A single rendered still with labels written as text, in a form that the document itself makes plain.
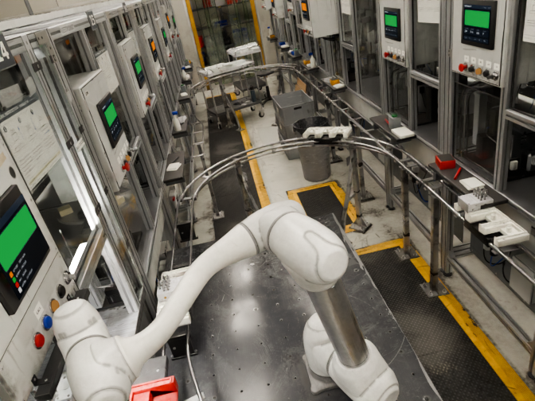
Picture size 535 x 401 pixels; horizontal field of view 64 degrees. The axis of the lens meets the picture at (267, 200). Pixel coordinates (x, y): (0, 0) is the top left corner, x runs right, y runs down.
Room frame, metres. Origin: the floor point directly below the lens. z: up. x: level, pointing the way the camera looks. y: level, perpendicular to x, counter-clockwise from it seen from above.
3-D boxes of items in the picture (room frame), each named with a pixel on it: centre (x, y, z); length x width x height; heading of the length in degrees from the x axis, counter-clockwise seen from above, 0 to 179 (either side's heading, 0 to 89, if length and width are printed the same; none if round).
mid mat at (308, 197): (3.52, -0.51, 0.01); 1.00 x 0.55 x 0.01; 3
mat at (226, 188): (5.94, 0.37, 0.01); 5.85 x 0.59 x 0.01; 3
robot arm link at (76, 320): (0.78, 0.49, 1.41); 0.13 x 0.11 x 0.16; 27
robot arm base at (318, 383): (1.16, -0.10, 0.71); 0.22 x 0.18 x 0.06; 3
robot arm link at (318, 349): (1.13, -0.11, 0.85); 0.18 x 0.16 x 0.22; 27
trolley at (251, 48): (8.19, -0.14, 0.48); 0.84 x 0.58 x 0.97; 11
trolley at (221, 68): (6.90, 0.21, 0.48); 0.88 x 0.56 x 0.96; 111
